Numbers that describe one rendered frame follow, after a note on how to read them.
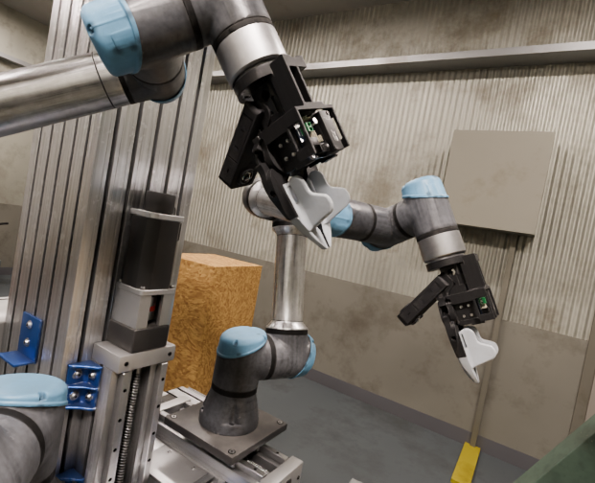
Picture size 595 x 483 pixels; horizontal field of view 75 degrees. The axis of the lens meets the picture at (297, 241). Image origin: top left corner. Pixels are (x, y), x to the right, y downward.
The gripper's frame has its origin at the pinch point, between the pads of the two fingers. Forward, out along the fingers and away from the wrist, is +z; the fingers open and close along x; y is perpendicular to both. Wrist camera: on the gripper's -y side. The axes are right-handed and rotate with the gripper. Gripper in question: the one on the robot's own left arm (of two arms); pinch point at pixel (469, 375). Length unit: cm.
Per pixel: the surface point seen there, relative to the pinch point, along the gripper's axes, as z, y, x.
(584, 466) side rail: 25.1, 10.2, 26.1
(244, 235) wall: -135, -262, 281
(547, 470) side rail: 25.5, 3.4, 25.4
